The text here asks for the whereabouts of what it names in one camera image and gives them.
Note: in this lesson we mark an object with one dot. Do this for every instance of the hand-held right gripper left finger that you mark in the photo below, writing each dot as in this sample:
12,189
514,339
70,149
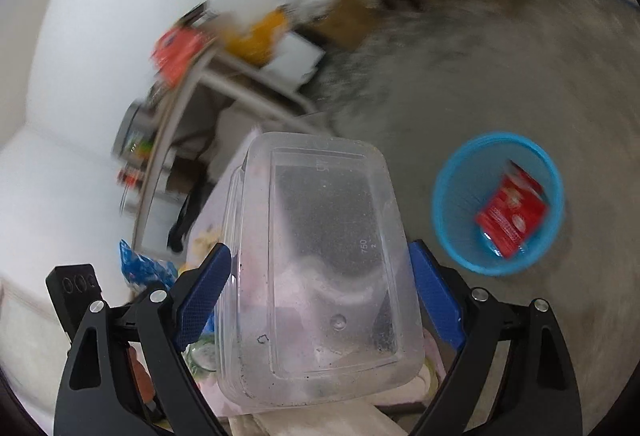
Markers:
202,296

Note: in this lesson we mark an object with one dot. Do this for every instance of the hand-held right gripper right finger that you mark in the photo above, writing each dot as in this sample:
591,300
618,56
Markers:
440,301

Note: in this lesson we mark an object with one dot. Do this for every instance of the clear cup with green print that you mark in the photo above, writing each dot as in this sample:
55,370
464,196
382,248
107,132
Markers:
200,356

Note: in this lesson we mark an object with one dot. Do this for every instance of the blue snack packet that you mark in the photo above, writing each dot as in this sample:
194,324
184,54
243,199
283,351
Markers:
142,266

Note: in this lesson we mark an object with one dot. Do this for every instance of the blue plastic mesh basket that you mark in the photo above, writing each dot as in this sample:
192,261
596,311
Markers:
455,206

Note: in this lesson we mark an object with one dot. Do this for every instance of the red snack bag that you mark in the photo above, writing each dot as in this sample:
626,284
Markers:
510,211

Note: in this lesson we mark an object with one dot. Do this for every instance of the clear plastic food container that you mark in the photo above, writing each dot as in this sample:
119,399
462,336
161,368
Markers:
320,241

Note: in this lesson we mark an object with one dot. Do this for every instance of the black clothes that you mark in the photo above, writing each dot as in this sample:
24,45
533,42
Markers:
187,216

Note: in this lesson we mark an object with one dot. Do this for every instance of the pink printed tablecloth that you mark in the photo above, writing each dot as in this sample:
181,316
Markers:
220,211

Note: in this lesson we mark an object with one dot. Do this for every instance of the silver rice cooker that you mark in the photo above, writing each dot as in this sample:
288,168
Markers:
132,126

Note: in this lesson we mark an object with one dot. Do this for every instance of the long white side table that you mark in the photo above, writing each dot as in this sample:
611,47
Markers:
240,81

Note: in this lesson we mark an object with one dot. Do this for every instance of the red plastic bag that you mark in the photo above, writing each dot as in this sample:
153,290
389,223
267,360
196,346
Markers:
177,54

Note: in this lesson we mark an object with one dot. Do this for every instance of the white storage box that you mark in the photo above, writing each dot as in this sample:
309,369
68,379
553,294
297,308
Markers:
295,61

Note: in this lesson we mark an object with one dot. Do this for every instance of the orange plastic bag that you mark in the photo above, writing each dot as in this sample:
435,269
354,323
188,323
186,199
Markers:
260,34

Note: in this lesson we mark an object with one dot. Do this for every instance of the large cardboard box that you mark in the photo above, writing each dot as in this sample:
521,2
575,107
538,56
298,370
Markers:
345,21

